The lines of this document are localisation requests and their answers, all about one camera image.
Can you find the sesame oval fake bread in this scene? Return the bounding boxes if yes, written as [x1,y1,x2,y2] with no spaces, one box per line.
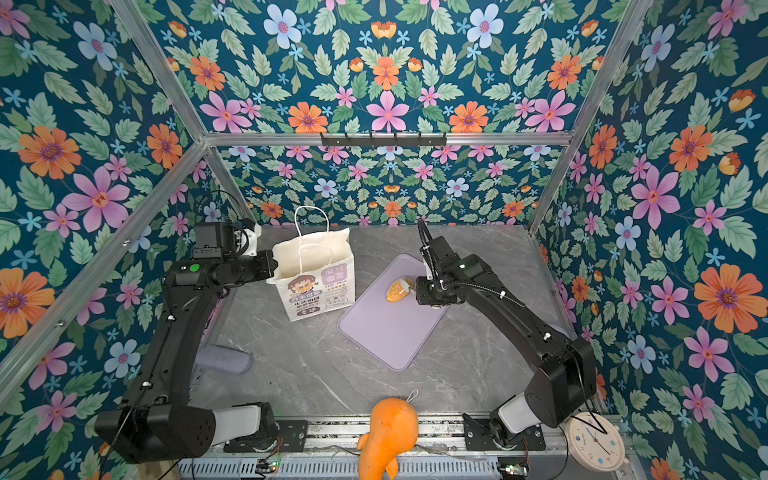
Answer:
[386,277,416,303]

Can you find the white printed paper bag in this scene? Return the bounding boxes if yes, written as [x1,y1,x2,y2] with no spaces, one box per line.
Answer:
[267,211,356,322]

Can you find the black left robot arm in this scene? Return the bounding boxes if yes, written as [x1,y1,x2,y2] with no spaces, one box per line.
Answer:
[95,221,279,464]

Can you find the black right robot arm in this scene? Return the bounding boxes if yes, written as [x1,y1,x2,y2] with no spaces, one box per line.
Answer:
[415,220,597,447]

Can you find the lilac plastic tray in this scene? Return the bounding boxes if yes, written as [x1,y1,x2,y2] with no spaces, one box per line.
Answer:
[338,254,447,372]

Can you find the lilac oval pad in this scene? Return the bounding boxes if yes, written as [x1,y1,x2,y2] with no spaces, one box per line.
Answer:
[195,345,253,375]

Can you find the orange plush whale toy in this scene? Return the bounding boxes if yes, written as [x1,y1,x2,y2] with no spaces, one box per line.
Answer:
[356,398,419,480]

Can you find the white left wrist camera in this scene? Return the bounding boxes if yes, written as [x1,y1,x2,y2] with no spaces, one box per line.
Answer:
[237,224,261,257]

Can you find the black hook rail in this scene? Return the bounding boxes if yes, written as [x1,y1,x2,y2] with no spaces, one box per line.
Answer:
[320,133,448,148]

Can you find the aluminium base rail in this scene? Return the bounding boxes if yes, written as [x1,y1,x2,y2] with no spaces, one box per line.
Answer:
[149,413,607,480]

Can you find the white round wall clock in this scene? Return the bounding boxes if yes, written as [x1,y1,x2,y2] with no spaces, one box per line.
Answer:
[564,412,626,473]

